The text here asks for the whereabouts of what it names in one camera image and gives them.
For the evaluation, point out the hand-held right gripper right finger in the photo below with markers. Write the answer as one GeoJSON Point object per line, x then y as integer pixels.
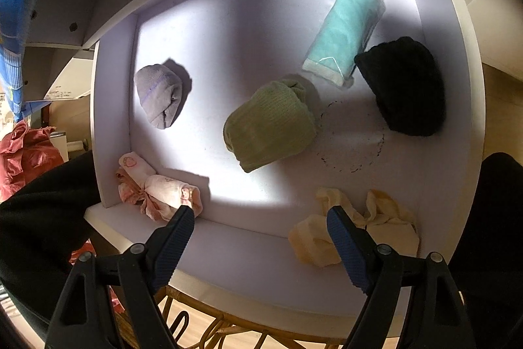
{"type": "Point", "coordinates": [351, 251]}

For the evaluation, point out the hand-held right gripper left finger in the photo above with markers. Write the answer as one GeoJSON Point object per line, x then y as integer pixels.
{"type": "Point", "coordinates": [173, 251]}

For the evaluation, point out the cream garment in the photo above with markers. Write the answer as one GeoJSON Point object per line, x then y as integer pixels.
{"type": "Point", "coordinates": [388, 238]}

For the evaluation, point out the green sock bundle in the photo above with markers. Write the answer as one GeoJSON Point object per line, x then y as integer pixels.
{"type": "Point", "coordinates": [265, 124]}

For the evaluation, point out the grey sock bundle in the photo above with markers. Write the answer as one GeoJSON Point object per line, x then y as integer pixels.
{"type": "Point", "coordinates": [157, 95]}

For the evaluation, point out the black sock bundle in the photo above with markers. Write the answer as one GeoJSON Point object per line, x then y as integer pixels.
{"type": "Point", "coordinates": [404, 87]}

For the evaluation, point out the white drawer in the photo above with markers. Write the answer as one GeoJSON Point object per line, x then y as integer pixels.
{"type": "Point", "coordinates": [245, 26]}

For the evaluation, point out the pink printed sock bundle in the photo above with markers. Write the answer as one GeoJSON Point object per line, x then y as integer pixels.
{"type": "Point", "coordinates": [163, 189]}

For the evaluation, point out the white paper roll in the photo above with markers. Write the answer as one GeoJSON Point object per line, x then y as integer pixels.
{"type": "Point", "coordinates": [75, 145]}

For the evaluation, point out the person's right leg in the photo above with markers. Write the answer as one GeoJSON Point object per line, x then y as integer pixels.
{"type": "Point", "coordinates": [494, 230]}

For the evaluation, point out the red cloth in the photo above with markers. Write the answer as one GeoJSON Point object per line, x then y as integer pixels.
{"type": "Point", "coordinates": [28, 157]}

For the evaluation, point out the teal cloth in clear packet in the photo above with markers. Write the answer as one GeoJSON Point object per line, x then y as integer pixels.
{"type": "Point", "coordinates": [347, 30]}

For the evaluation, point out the blue cloth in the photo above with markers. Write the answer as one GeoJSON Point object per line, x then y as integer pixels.
{"type": "Point", "coordinates": [20, 26]}

